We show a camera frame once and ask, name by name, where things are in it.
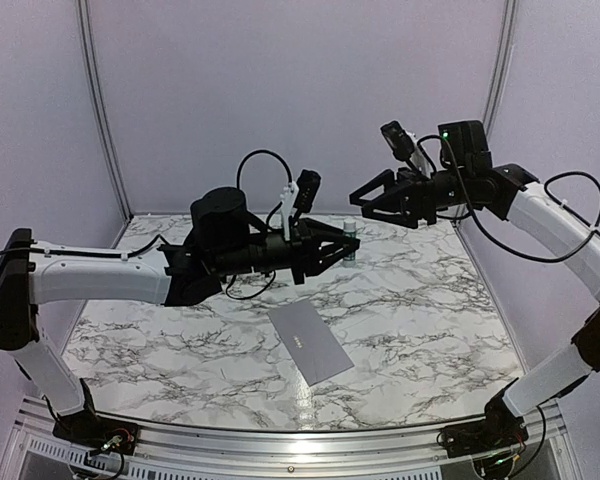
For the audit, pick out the aluminium front table rail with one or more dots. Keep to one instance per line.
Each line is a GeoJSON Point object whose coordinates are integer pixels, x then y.
{"type": "Point", "coordinates": [172, 451]}

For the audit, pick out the left aluminium corner post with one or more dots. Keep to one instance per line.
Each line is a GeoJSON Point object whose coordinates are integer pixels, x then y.
{"type": "Point", "coordinates": [88, 47]}

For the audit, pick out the aluminium corner post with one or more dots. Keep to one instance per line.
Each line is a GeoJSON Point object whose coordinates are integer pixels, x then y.
{"type": "Point", "coordinates": [501, 66]}
{"type": "Point", "coordinates": [88, 47]}

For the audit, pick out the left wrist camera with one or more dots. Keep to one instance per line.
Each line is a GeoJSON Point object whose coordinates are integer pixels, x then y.
{"type": "Point", "coordinates": [297, 198]}

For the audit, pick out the grey paper envelope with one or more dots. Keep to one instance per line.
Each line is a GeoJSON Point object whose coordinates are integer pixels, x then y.
{"type": "Point", "coordinates": [315, 350]}

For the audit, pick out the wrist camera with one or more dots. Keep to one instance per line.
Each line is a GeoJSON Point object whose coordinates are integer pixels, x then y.
{"type": "Point", "coordinates": [297, 198]}
{"type": "Point", "coordinates": [404, 148]}

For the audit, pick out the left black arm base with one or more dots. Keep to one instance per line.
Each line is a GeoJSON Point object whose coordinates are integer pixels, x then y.
{"type": "Point", "coordinates": [96, 435]}

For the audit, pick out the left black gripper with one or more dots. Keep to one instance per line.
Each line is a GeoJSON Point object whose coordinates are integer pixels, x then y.
{"type": "Point", "coordinates": [307, 237]}

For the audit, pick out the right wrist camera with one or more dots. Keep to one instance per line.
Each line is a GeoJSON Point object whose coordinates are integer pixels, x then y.
{"type": "Point", "coordinates": [404, 148]}

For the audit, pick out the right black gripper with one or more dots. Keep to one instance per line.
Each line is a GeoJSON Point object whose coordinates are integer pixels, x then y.
{"type": "Point", "coordinates": [418, 199]}

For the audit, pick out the right aluminium corner post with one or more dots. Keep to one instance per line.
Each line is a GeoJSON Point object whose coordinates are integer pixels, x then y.
{"type": "Point", "coordinates": [501, 66]}

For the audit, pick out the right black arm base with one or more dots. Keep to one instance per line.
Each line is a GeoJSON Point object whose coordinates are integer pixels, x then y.
{"type": "Point", "coordinates": [477, 437]}

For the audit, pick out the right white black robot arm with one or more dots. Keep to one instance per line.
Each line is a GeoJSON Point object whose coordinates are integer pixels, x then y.
{"type": "Point", "coordinates": [468, 177]}

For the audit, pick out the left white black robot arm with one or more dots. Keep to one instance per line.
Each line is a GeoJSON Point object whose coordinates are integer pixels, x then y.
{"type": "Point", "coordinates": [225, 240]}

